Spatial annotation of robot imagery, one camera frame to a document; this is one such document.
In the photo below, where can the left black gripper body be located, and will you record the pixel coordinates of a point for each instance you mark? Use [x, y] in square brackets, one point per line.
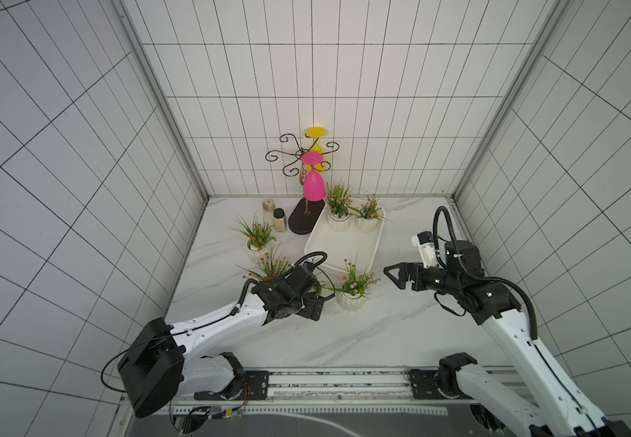
[303, 306]

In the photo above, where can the green potted plant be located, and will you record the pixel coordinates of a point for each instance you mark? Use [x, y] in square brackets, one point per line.
[339, 199]
[314, 291]

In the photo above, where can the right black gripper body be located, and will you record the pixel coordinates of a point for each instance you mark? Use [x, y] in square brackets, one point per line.
[413, 275]

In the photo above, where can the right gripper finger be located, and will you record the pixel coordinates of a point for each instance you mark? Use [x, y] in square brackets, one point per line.
[400, 278]
[402, 267]

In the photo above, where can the black cap spice bottle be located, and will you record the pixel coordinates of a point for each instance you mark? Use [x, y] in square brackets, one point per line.
[279, 220]

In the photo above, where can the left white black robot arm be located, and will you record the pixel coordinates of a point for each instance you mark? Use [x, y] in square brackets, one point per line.
[187, 358]

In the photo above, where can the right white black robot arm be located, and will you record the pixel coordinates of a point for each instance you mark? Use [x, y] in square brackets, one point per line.
[558, 408]

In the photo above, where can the pink potted plant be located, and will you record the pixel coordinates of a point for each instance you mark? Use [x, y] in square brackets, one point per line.
[351, 287]

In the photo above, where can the yellow plastic goblet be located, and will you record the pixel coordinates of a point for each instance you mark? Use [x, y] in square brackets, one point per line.
[316, 133]

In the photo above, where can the far left orange potted plant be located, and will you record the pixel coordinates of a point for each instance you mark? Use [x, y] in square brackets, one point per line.
[259, 237]

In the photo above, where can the white rectangular storage tray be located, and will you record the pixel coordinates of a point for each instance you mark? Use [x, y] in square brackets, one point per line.
[351, 244]

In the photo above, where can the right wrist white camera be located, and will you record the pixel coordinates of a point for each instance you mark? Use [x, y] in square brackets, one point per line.
[424, 243]

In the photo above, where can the aluminium mounting rail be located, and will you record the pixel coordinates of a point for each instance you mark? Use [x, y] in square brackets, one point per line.
[330, 385]

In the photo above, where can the pink plastic goblet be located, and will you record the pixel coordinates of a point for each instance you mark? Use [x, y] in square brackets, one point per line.
[314, 184]

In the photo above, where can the front left red potted plant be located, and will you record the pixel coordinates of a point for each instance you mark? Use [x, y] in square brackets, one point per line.
[270, 265]

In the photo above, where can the small red flower potted plant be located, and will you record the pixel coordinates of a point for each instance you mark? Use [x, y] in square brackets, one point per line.
[369, 214]

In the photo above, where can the beige cap spice bottle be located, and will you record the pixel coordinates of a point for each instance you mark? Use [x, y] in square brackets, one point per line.
[268, 208]

